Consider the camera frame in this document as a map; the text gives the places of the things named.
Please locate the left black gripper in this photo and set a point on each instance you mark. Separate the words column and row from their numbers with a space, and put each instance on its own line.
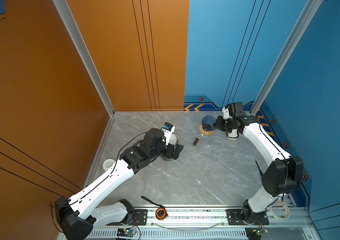
column 177, row 150

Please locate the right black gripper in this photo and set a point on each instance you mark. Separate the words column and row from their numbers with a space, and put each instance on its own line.
column 218, row 124

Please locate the white paper coffee filter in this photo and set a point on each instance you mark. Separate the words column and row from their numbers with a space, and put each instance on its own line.
column 173, row 140

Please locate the blue ribbed dripper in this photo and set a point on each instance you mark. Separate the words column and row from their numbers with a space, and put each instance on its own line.
column 209, row 123

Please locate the wooden ring holder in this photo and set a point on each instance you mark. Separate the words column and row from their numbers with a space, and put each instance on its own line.
column 205, row 133

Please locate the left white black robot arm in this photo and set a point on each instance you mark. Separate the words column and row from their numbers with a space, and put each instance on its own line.
column 79, row 214

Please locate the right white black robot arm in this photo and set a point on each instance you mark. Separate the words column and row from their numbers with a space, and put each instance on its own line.
column 284, row 173

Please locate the grey glass carafe mug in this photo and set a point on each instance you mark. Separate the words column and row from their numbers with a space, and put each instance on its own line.
column 167, row 158

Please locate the orange black tape measure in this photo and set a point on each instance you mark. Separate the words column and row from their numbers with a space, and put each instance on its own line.
column 161, row 212

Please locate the green circuit board left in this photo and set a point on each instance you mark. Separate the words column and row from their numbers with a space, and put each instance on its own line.
column 126, row 234

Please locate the clear tape roll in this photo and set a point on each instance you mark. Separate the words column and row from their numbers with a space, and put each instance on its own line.
column 282, row 207

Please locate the circuit board right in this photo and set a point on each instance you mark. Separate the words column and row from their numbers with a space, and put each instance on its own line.
column 255, row 234

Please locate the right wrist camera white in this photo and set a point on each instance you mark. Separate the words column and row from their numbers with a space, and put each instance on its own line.
column 226, row 114

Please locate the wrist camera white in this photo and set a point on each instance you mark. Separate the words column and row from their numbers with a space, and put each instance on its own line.
column 168, row 129
column 226, row 114

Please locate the clear glass server wooden handle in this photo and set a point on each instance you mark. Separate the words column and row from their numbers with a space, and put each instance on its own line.
column 198, row 138

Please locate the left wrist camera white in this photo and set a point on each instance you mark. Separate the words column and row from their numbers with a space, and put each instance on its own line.
column 168, row 129

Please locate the pink handle screwdriver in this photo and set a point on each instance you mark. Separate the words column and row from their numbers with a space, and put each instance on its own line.
column 260, row 171

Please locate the aluminium rail front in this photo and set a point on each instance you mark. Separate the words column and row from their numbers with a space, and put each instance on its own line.
column 202, row 222

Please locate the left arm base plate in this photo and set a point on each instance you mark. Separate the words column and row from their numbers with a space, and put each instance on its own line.
column 139, row 217

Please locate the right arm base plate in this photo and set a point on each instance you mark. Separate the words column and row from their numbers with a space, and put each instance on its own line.
column 235, row 218

